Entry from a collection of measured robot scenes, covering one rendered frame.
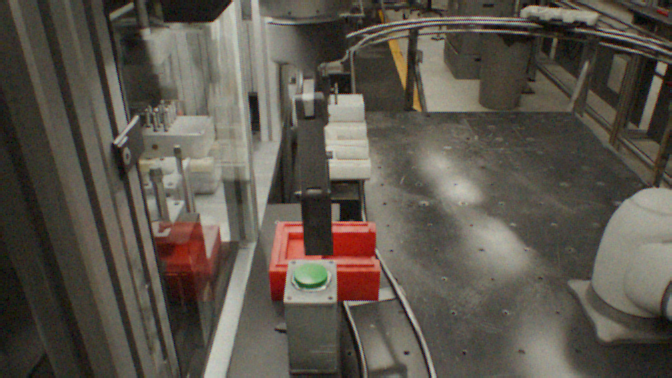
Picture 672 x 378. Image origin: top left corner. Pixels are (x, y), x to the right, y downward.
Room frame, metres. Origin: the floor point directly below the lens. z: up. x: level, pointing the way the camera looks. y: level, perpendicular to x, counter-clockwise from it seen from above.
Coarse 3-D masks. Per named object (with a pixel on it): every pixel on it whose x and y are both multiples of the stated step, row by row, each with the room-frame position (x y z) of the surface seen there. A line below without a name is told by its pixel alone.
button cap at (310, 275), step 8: (304, 264) 0.51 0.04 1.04; (312, 264) 0.51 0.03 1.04; (320, 264) 0.51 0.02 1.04; (296, 272) 0.49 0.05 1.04; (304, 272) 0.49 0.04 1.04; (312, 272) 0.49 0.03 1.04; (320, 272) 0.49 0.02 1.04; (296, 280) 0.48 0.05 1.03; (304, 280) 0.48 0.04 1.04; (312, 280) 0.48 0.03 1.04; (320, 280) 0.48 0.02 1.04
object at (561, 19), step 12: (528, 12) 2.90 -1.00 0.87; (540, 12) 2.83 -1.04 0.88; (552, 12) 2.87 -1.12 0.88; (564, 12) 2.89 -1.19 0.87; (576, 12) 2.85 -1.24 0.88; (588, 12) 2.84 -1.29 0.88; (540, 24) 2.84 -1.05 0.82; (552, 24) 2.81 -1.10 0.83; (564, 24) 2.78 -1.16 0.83; (576, 24) 2.78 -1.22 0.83; (588, 24) 2.71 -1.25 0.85
